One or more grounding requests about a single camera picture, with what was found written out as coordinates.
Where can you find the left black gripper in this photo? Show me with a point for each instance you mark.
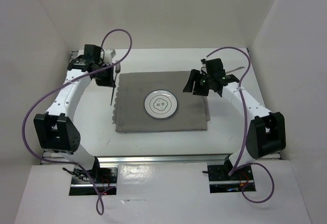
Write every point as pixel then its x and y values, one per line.
pixel 110 81

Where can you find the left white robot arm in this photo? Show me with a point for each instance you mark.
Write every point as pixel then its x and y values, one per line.
pixel 55 128

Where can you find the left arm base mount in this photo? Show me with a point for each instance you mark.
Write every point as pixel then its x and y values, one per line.
pixel 81 184

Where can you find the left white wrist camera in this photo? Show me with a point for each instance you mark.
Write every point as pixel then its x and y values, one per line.
pixel 107 56

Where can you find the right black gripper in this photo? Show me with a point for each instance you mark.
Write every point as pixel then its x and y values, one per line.
pixel 194 73

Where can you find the dark metal fork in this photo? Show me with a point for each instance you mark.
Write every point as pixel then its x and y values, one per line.
pixel 117 70

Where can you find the grey cloth placemat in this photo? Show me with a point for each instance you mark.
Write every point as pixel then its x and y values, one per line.
pixel 129 114

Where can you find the white patterned plate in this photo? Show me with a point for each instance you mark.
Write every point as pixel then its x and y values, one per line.
pixel 160 104

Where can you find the aluminium front rail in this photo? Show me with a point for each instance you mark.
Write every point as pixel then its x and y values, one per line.
pixel 114 161

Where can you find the grey table knife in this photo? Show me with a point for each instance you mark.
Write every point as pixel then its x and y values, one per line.
pixel 239 68

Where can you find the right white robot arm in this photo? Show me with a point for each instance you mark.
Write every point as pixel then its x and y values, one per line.
pixel 264 131

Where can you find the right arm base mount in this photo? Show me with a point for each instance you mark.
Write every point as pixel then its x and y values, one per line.
pixel 221 182

